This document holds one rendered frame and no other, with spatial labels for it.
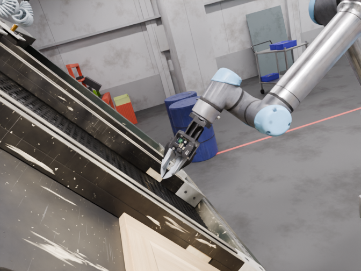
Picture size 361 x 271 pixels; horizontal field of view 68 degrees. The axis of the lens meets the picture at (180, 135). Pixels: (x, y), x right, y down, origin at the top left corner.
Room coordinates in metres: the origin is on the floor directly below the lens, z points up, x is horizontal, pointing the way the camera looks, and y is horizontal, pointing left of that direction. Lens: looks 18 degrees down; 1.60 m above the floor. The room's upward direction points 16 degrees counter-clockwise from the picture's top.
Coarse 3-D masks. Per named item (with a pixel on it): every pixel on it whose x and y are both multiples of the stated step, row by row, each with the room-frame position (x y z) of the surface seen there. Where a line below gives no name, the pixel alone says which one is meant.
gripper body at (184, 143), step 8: (192, 120) 0.70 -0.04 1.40; (200, 120) 0.73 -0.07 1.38; (192, 128) 0.71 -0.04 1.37; (200, 128) 0.71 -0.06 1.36; (208, 128) 0.72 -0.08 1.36; (176, 136) 0.75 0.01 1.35; (184, 136) 0.69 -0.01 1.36; (192, 136) 0.71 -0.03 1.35; (176, 144) 0.69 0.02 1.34; (184, 144) 0.70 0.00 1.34; (192, 144) 0.68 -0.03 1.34; (184, 152) 0.68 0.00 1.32; (192, 152) 0.69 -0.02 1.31
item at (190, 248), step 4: (188, 248) 0.53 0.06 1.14; (192, 248) 0.53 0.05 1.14; (196, 248) 0.53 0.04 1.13; (192, 252) 0.53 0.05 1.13; (196, 252) 0.53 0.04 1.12; (200, 252) 0.53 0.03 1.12; (200, 256) 0.53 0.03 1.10; (204, 256) 0.53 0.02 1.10; (208, 256) 0.54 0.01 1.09; (204, 260) 0.53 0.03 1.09; (208, 260) 0.53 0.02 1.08
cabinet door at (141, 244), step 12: (120, 228) 0.46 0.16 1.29; (132, 228) 0.46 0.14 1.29; (144, 228) 0.49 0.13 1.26; (132, 240) 0.41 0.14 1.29; (144, 240) 0.44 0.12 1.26; (156, 240) 0.47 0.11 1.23; (168, 240) 0.51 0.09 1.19; (132, 252) 0.37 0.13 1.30; (144, 252) 0.40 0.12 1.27; (156, 252) 0.43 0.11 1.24; (168, 252) 0.46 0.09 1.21; (180, 252) 0.49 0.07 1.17; (132, 264) 0.34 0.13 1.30; (144, 264) 0.36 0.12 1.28; (156, 264) 0.39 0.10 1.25; (168, 264) 0.41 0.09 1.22; (180, 264) 0.44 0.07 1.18; (192, 264) 0.47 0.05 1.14; (204, 264) 0.51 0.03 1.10
